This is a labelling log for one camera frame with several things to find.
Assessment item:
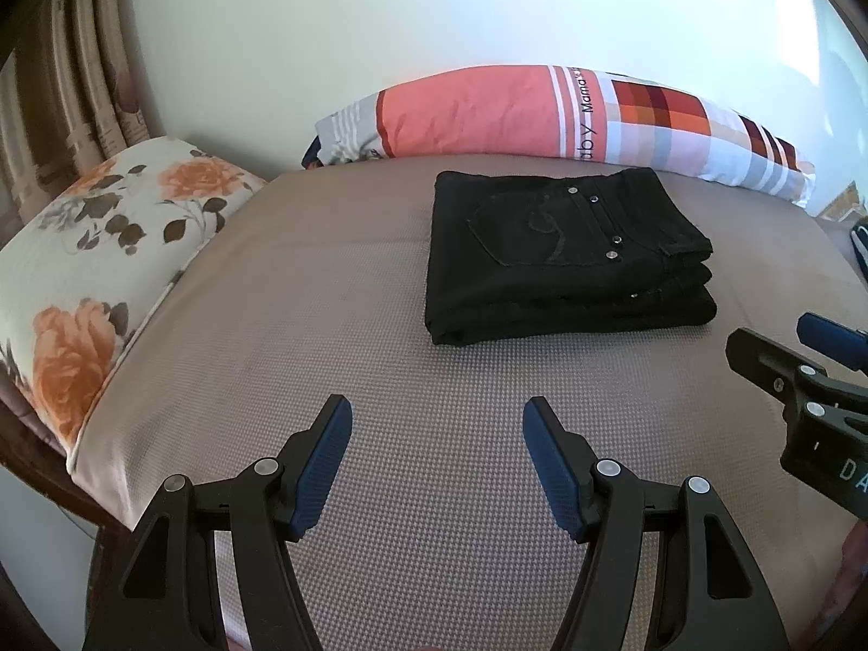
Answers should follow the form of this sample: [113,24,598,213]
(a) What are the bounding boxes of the floral orange rose pillow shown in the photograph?
[2,137,266,454]

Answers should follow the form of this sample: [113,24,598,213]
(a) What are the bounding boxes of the black denim pants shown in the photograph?
[424,168,717,347]

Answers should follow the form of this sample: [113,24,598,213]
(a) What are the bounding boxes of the coral patchwork bolster pillow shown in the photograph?
[302,65,815,207]

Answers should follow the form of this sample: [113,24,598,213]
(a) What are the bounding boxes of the beige woven bed sheet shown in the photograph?
[72,156,866,649]

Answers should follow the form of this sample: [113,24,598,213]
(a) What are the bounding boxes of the pile of striped clothes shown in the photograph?
[849,218,868,275]

